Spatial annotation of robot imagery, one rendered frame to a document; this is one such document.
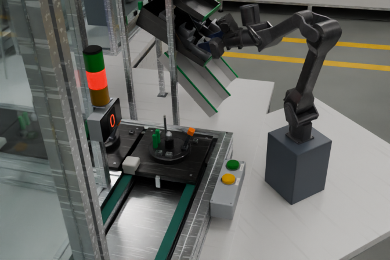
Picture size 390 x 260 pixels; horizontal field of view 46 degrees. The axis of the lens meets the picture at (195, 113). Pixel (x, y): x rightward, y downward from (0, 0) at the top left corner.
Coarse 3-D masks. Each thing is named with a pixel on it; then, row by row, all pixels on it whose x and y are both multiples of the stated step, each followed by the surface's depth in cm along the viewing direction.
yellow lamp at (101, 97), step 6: (90, 90) 120; (96, 90) 120; (102, 90) 120; (108, 90) 123; (90, 96) 122; (96, 96) 121; (102, 96) 121; (108, 96) 123; (96, 102) 122; (102, 102) 122; (108, 102) 123
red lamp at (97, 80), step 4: (104, 68) 119; (88, 72) 118; (100, 72) 118; (104, 72) 119; (88, 76) 118; (92, 76) 117; (96, 76) 118; (100, 76) 118; (104, 76) 119; (88, 80) 119; (92, 80) 118; (96, 80) 118; (100, 80) 119; (104, 80) 120; (88, 84) 120; (92, 84) 119; (96, 84) 119; (100, 84) 119; (104, 84) 120; (92, 88) 120; (96, 88) 119; (100, 88) 120
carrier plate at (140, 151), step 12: (180, 132) 162; (144, 144) 156; (192, 144) 156; (204, 144) 156; (132, 156) 151; (144, 156) 151; (192, 156) 150; (204, 156) 150; (144, 168) 146; (156, 168) 145; (168, 168) 145; (180, 168) 145; (192, 168) 145; (180, 180) 142; (192, 180) 141
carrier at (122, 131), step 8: (120, 128) 165; (128, 128) 165; (136, 128) 164; (144, 128) 166; (120, 136) 161; (128, 136) 160; (136, 136) 160; (112, 144) 154; (120, 144) 157; (128, 144) 157; (112, 152) 153; (120, 152) 153; (128, 152) 153; (112, 160) 150; (120, 160) 149; (112, 168) 147; (120, 168) 148
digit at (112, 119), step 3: (114, 108) 127; (111, 111) 126; (114, 111) 128; (108, 114) 124; (111, 114) 126; (114, 114) 128; (108, 117) 124; (111, 117) 126; (114, 117) 128; (108, 120) 124; (111, 120) 126; (114, 120) 128; (111, 123) 127; (114, 123) 129; (111, 126) 127; (114, 126) 129; (111, 129) 127
